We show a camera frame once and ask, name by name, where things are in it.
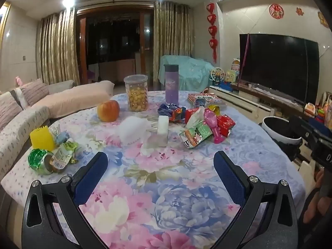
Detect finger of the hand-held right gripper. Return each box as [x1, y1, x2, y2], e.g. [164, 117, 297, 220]
[288, 115, 328, 146]

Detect purple thermos bottle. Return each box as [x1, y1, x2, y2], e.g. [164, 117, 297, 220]
[164, 64, 180, 106]

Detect pink striped pillow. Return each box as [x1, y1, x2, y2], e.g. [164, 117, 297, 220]
[0, 92, 23, 133]
[20, 79, 50, 107]

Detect yellow spiky plastic cup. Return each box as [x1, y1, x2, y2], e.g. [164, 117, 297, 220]
[30, 126, 56, 151]

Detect pink plastic toy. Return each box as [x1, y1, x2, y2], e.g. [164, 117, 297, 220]
[204, 109, 224, 144]

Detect floral sofa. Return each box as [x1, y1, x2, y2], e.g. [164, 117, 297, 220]
[0, 79, 115, 187]

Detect light blue candy wrapper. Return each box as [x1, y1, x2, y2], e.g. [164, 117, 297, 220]
[53, 131, 70, 145]

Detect red snack wrapper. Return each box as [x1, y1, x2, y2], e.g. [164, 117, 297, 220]
[170, 107, 194, 124]

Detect gold curtain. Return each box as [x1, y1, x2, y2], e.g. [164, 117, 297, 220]
[154, 0, 195, 85]
[39, 8, 80, 85]

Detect pink sofa cushion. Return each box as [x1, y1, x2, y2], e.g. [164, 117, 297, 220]
[31, 80, 115, 118]

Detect orange fruit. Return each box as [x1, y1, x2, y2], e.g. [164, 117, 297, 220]
[98, 100, 120, 122]

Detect person's right hand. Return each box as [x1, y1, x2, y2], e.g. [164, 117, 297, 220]
[303, 167, 332, 225]

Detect colourful toy house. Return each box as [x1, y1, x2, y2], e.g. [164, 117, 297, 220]
[225, 70, 240, 83]

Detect blue snack wrapper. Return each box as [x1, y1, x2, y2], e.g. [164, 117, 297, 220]
[158, 103, 182, 121]

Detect blue toy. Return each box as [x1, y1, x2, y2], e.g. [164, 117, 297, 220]
[219, 82, 238, 91]

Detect teal cloth covered furniture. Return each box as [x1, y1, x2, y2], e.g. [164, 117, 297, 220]
[158, 55, 216, 91]

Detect green label snack packet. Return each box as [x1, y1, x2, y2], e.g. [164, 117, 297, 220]
[50, 139, 79, 172]

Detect white TV cabinet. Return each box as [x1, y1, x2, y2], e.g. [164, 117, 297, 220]
[209, 83, 332, 146]

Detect black television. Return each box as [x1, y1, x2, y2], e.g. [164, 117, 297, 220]
[239, 33, 319, 107]

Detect red hanging heart decoration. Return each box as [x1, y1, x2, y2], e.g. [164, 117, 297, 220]
[207, 3, 218, 64]

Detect round red wall sticker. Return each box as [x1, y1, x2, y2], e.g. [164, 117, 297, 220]
[269, 4, 284, 19]

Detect clear jar yellow snack balls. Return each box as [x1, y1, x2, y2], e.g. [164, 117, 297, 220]
[124, 75, 149, 112]

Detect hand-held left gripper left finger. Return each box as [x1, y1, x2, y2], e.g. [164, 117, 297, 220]
[21, 151, 109, 249]

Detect pink covered table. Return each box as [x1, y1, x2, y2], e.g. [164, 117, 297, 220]
[100, 59, 136, 82]

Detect colourful picture book stack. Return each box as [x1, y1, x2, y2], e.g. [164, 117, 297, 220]
[187, 93, 227, 109]

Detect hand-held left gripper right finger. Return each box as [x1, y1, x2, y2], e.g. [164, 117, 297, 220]
[211, 150, 301, 249]

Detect ferris wheel toy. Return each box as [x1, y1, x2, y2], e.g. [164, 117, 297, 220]
[210, 67, 226, 85]

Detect green foil cup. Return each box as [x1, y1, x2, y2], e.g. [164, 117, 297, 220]
[28, 148, 52, 175]

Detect clear crumpled plastic wrap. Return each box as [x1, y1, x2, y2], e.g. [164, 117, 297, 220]
[140, 132, 169, 157]

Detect red foil packet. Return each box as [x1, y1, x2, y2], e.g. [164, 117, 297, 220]
[216, 115, 236, 138]

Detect white foam block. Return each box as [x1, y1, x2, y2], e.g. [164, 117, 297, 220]
[158, 115, 169, 137]

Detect wooden sliding glass door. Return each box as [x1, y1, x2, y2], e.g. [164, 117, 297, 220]
[76, 4, 155, 85]

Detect white bin black liner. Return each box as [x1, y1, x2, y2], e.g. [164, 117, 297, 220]
[262, 117, 303, 161]

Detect rainbow ring stacking toy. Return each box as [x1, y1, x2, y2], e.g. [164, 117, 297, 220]
[315, 101, 328, 124]

